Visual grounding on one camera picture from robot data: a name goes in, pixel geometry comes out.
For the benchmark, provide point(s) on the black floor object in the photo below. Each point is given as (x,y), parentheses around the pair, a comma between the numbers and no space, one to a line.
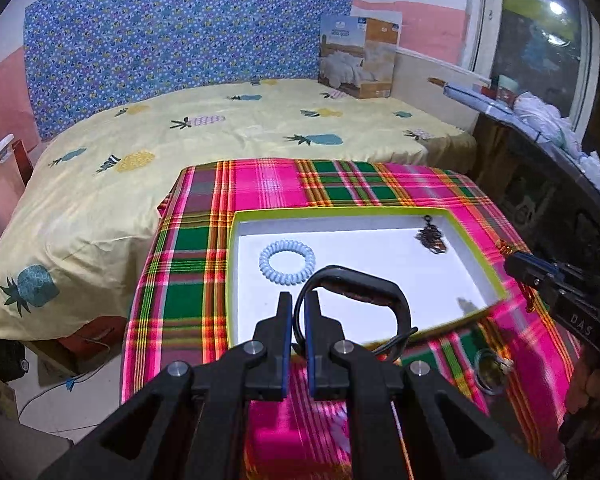
(0,360)

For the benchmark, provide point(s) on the orange box under bed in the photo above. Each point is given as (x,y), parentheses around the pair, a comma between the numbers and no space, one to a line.
(87,340)

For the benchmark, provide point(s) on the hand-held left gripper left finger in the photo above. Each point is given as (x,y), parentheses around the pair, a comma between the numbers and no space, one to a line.
(286,320)

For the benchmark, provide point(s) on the cardboard bedding box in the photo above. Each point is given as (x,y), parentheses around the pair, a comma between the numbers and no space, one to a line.
(360,55)

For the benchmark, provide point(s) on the teal and red cup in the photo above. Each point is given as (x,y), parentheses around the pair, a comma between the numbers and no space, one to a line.
(506,89)

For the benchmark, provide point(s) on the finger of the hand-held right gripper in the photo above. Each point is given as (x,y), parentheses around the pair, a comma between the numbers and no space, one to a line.
(555,271)
(522,270)

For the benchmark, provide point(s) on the yellow pineapple bed sheet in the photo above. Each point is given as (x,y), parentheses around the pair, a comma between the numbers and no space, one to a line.
(105,200)

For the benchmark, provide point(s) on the black wristband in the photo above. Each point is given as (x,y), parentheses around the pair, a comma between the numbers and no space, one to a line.
(370,275)

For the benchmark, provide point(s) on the pink green plaid cloth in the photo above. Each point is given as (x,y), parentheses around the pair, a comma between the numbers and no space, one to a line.
(200,310)

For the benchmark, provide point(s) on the window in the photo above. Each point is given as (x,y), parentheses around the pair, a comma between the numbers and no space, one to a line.
(535,25)

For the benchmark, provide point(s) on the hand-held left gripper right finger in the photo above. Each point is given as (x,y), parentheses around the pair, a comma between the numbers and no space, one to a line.
(310,320)

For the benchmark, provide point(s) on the small white cloth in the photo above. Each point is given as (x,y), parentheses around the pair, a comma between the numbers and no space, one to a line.
(592,167)

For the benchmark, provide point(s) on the brown beaded charm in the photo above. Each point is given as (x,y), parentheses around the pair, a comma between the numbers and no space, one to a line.
(430,237)

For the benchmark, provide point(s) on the dark cabinet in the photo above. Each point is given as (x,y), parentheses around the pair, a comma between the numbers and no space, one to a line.
(530,185)

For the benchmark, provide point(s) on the wooden stick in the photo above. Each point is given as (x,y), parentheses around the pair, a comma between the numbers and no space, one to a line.
(437,81)

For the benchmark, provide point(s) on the silver bangle with beads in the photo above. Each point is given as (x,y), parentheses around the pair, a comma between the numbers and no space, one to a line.
(480,377)

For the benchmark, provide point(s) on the white tray with green rim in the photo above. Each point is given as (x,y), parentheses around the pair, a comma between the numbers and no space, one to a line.
(380,260)

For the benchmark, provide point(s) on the person's right hand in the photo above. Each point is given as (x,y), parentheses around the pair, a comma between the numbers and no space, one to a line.
(597,385)

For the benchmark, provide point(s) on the grey floor object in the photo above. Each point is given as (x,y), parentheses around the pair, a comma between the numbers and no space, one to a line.
(15,450)

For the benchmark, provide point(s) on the blue floral headboard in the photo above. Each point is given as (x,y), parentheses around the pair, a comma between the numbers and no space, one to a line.
(180,35)

